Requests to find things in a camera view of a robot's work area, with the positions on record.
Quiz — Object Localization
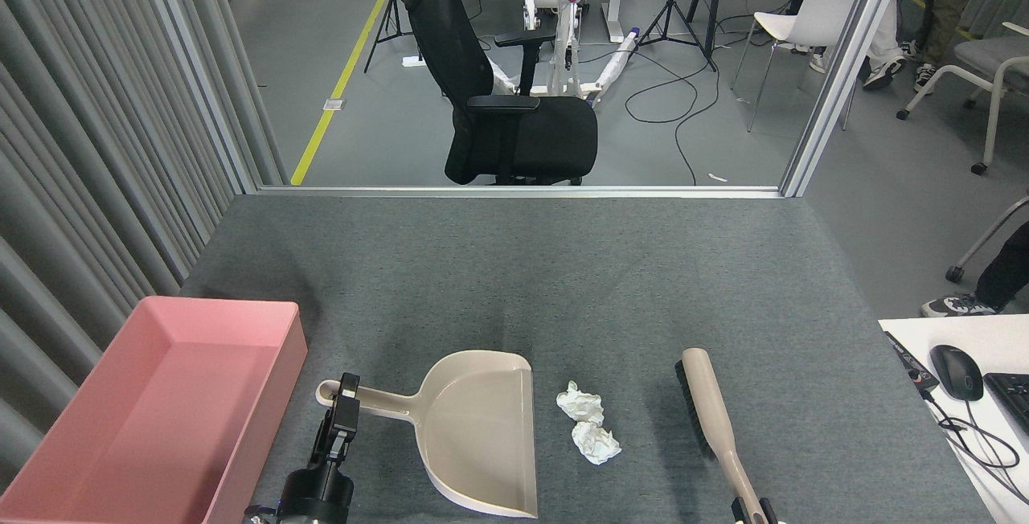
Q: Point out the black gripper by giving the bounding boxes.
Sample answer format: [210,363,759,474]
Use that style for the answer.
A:
[277,373,361,524]

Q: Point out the beige hand brush black bristles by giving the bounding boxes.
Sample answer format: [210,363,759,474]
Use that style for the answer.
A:
[674,348,769,524]

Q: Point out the beige plastic dustpan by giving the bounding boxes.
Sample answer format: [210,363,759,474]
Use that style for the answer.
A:
[315,350,538,519]

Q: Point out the white paper ball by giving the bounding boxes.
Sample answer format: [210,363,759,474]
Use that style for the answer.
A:
[555,381,605,426]
[571,421,622,465]

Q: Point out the pink plastic bin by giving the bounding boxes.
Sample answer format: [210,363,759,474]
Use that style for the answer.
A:
[0,296,308,524]

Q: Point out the small black flat device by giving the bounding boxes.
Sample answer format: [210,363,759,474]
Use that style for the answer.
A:
[884,331,940,394]

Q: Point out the black computer mouse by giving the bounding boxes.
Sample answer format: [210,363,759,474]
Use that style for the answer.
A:
[930,345,985,402]

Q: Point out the black keyboard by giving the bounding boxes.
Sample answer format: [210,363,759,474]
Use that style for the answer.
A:
[983,372,1029,436]

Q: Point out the white side table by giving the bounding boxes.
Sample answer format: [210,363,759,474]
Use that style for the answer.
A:
[878,313,1029,524]

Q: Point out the white chair leg with caster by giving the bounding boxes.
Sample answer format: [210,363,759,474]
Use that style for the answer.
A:
[945,196,1029,283]

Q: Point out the black office chair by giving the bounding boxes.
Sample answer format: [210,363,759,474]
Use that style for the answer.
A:
[400,0,600,186]

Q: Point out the white plastic chair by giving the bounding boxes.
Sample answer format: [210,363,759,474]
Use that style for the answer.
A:
[730,0,865,133]

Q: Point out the black desk cable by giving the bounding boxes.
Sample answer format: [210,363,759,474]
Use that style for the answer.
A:
[920,387,1029,505]

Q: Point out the silver table rail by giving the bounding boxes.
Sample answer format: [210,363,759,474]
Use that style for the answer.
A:
[257,185,785,200]

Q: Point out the black floor cable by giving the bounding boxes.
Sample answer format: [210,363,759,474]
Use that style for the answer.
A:
[625,46,722,186]

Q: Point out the silver post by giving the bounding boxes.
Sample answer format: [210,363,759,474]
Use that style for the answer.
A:
[133,0,262,195]
[780,0,917,198]

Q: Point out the grey chair white frame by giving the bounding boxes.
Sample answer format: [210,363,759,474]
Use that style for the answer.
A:
[896,22,1029,176]

